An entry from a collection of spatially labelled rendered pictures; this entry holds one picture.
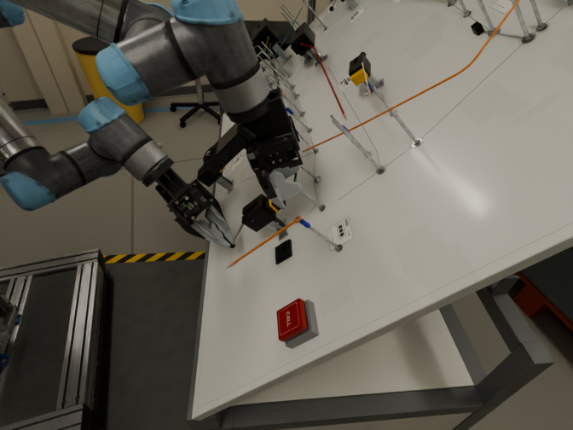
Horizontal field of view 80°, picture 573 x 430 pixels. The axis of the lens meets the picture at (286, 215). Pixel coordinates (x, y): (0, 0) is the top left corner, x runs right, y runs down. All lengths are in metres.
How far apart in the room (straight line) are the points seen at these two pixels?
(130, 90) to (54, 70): 3.31
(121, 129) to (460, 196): 0.56
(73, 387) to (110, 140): 1.10
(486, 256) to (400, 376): 0.47
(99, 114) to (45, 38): 3.04
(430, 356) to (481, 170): 0.51
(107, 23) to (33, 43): 3.16
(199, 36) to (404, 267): 0.39
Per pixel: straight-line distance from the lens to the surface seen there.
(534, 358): 0.76
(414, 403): 0.86
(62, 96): 3.89
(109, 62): 0.50
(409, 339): 0.92
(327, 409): 0.81
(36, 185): 0.74
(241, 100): 0.50
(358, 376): 0.84
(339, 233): 0.59
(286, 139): 0.53
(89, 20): 0.61
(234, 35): 0.48
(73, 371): 1.63
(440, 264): 0.48
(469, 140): 0.57
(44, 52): 3.76
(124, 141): 0.68
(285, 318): 0.55
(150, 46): 0.49
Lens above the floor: 1.56
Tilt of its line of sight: 43 degrees down
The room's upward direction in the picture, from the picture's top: 3 degrees clockwise
